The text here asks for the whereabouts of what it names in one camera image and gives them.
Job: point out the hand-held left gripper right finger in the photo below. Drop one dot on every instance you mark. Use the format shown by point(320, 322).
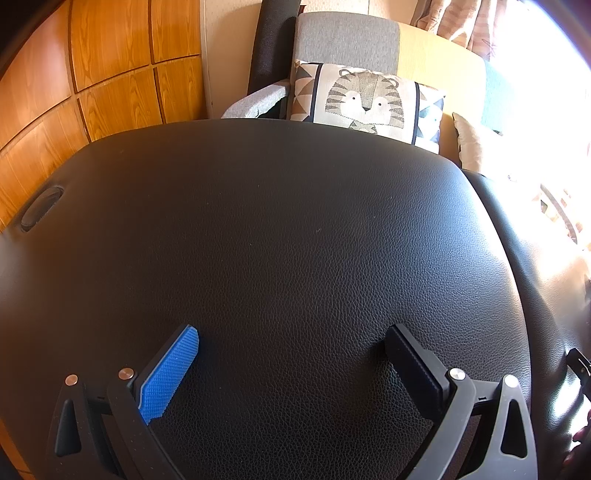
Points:
point(415, 374)

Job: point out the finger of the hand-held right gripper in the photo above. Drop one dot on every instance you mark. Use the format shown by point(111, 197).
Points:
point(581, 367)

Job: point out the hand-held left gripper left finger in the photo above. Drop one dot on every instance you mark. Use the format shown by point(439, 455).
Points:
point(171, 369)

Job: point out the person's right hand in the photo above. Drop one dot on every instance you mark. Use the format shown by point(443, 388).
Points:
point(581, 443)

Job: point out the black leather massage bed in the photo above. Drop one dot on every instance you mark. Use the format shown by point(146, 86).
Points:
point(277, 230)

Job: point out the deer print cushion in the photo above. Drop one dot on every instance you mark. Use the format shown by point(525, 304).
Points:
point(475, 143)

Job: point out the tiger print cushion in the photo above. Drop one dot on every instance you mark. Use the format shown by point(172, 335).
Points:
point(364, 99)

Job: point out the wooden wardrobe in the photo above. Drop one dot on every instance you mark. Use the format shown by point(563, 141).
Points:
point(92, 92)

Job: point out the black rolled mat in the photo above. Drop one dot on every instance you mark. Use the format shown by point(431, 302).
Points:
point(270, 46)

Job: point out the grey yellow blue sofa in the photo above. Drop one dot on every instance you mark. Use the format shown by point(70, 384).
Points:
point(341, 41)

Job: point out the pink patterned curtain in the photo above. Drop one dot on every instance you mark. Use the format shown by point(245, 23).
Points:
point(457, 23)

